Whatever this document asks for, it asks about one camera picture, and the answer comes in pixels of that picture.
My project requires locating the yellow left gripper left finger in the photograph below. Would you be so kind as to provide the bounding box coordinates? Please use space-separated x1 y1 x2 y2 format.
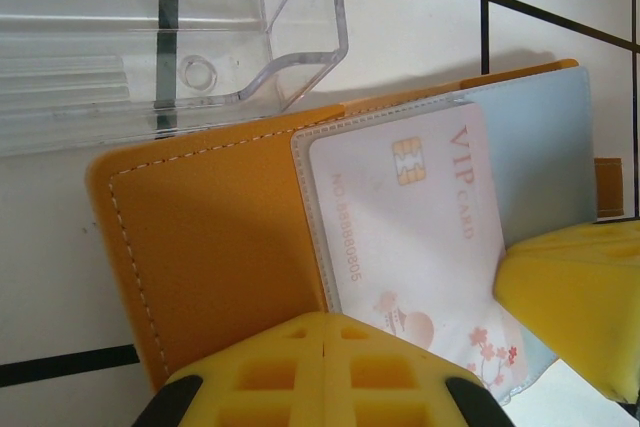
148 311 327 427

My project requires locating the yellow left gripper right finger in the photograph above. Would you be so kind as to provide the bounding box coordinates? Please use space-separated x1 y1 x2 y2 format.
324 312 506 427

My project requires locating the white VIP card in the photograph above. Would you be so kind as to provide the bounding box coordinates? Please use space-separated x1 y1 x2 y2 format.
307 101 527 393

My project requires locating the clear acrylic card stand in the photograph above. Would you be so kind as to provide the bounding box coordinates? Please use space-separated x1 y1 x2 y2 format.
0 0 350 159

